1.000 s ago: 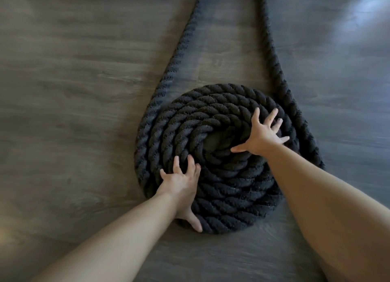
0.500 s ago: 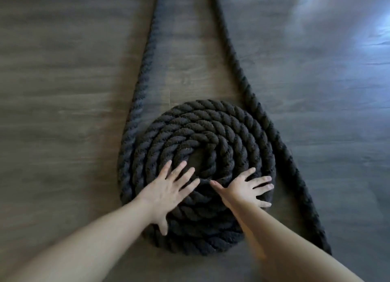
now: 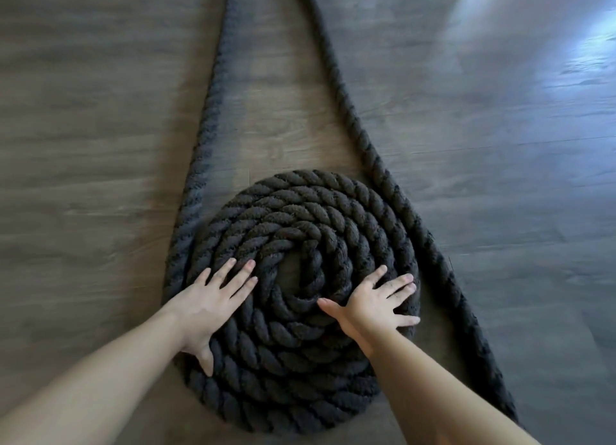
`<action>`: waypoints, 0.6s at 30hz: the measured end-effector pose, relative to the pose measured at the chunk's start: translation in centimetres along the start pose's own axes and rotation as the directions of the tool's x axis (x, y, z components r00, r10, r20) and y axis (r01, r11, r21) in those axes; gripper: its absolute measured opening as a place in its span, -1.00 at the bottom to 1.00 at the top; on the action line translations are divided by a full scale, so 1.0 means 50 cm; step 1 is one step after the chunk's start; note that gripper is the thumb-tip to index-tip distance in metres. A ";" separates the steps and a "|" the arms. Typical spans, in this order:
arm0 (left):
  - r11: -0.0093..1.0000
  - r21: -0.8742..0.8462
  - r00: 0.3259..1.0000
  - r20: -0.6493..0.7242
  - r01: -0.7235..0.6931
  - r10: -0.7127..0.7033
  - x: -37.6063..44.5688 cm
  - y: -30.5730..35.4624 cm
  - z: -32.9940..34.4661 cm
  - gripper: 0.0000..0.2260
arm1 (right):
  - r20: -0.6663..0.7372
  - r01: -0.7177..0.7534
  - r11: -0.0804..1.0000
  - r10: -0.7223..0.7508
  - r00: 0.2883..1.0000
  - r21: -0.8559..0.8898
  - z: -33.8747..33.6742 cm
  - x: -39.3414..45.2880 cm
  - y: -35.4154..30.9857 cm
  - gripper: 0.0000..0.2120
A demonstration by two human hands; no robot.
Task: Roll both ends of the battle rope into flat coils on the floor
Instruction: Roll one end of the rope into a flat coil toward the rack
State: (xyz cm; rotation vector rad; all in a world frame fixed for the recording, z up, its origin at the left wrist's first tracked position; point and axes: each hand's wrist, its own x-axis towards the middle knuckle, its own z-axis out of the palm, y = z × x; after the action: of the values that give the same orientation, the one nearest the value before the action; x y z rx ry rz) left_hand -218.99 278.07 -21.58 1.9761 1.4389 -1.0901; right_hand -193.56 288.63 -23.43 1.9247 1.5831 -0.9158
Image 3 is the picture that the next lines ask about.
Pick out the person's right hand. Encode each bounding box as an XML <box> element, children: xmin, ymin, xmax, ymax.
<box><xmin>317</xmin><ymin>265</ymin><xmax>421</xmax><ymax>357</ymax></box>

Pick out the person's left hand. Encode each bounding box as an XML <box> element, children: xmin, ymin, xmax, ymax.
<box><xmin>163</xmin><ymin>258</ymin><xmax>259</xmax><ymax>377</ymax></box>

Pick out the thick black twisted rope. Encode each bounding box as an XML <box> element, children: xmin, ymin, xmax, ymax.
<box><xmin>288</xmin><ymin>0</ymin><xmax>520</xmax><ymax>424</ymax></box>
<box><xmin>162</xmin><ymin>0</ymin><xmax>423</xmax><ymax>435</ymax></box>

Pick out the person's left forearm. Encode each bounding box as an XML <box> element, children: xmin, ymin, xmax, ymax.
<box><xmin>0</xmin><ymin>310</ymin><xmax>189</xmax><ymax>445</ymax></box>

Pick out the person's right forearm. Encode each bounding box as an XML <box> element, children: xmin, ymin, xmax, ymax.
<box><xmin>361</xmin><ymin>332</ymin><xmax>542</xmax><ymax>445</ymax></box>

